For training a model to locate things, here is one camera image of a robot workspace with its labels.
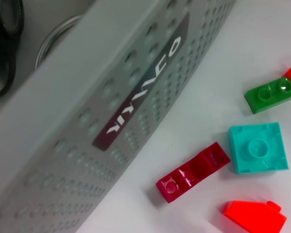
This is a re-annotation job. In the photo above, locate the dark green block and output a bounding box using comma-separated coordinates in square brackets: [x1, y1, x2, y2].
[244, 76, 291, 115]

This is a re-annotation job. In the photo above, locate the teal square block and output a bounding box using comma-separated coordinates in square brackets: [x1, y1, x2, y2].
[227, 121, 290, 175]

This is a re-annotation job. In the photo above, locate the grey perforated storage bin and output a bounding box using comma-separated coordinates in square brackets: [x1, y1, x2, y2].
[0, 0, 237, 233]

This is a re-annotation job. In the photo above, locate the red slope block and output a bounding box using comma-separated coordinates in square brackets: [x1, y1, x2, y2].
[221, 200, 288, 233]

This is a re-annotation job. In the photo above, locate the dark red long block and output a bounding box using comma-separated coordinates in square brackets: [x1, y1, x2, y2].
[156, 142, 231, 204]

